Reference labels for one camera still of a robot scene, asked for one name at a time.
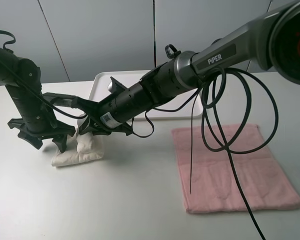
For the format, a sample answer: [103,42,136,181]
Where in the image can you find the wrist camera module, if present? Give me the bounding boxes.
[107,76,127,95]
[42,92,76,108]

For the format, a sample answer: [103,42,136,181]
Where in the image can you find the cream white towel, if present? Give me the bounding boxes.
[51,117,105,167]

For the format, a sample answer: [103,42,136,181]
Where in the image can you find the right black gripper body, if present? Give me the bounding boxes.
[73,79,160,136]

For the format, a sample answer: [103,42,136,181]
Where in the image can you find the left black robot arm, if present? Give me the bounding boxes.
[0,48,75,153]

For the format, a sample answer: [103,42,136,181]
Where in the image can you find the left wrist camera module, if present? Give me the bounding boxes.
[42,92,76,108]

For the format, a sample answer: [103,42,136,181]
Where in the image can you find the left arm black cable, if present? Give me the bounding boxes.
[0,29,87,118]

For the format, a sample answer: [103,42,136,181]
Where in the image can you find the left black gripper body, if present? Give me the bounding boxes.
[7,99,75,140]

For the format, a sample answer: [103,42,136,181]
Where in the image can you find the pink towel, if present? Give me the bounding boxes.
[172,123,300,214]

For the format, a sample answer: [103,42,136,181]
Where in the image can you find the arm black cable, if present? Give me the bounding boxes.
[132,44,279,240]
[0,29,87,118]

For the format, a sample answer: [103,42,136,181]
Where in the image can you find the white rectangular plastic tray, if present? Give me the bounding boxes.
[88,71,205,121]

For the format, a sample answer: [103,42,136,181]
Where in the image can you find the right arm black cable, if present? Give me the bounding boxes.
[132,44,279,240]

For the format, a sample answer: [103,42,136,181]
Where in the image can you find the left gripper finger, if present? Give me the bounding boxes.
[17,132,42,150]
[52,134,67,153]

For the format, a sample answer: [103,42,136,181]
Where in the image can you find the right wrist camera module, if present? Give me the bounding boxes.
[107,76,127,95]

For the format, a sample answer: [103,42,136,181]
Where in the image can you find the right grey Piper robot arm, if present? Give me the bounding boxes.
[74,0,300,135]

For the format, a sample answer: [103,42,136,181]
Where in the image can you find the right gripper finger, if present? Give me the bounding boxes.
[92,126,111,136]
[77,117,95,135]

